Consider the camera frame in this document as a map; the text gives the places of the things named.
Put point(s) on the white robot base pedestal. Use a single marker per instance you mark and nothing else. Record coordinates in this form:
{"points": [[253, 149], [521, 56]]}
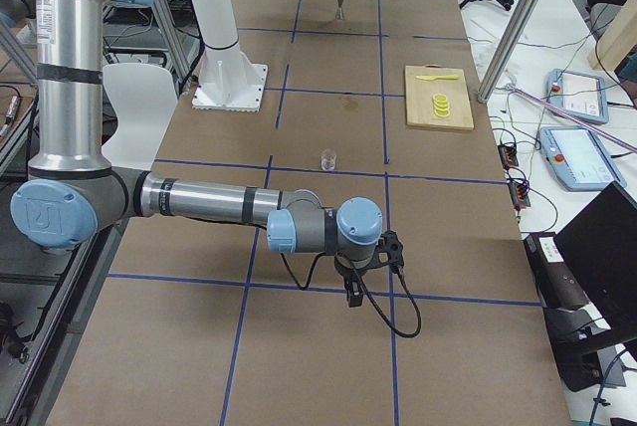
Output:
{"points": [[227, 79]]}

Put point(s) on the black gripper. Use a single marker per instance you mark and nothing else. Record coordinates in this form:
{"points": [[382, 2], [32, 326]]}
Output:
{"points": [[349, 270]]}

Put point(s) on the yellow plastic knife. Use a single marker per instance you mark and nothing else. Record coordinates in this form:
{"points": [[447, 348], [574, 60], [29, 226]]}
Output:
{"points": [[431, 78]]}

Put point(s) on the long metal rod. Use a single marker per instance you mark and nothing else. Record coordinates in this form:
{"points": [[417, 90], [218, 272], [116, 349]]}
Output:
{"points": [[565, 114]]}

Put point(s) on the blue teach pendant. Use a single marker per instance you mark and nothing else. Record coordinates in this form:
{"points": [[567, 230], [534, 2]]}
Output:
{"points": [[582, 95], [578, 158]]}

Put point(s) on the aluminium frame post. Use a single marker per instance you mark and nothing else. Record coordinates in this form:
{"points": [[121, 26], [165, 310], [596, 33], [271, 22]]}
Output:
{"points": [[505, 48]]}

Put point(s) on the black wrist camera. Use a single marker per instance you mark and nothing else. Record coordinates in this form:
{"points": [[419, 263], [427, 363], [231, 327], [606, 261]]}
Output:
{"points": [[390, 252]]}

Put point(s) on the clear glass cup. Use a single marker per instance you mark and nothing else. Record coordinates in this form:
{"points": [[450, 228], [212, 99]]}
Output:
{"points": [[328, 160]]}

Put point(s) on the bamboo cutting board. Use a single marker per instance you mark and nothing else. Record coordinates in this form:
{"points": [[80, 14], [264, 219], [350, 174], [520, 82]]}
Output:
{"points": [[419, 102]]}

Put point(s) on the blue teach pendant near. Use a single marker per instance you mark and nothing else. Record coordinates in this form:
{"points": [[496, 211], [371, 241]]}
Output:
{"points": [[578, 158]]}

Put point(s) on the blue teach pendant far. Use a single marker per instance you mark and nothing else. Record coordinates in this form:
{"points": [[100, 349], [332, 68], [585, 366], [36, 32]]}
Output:
{"points": [[582, 95]]}

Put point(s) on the black computer monitor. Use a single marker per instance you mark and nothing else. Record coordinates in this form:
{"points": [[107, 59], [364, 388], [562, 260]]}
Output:
{"points": [[599, 247]]}

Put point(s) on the steel double jigger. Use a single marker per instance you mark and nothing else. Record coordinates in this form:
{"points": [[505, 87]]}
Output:
{"points": [[339, 14]]}

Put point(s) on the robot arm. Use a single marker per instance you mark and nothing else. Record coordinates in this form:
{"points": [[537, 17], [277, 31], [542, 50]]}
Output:
{"points": [[73, 191]]}

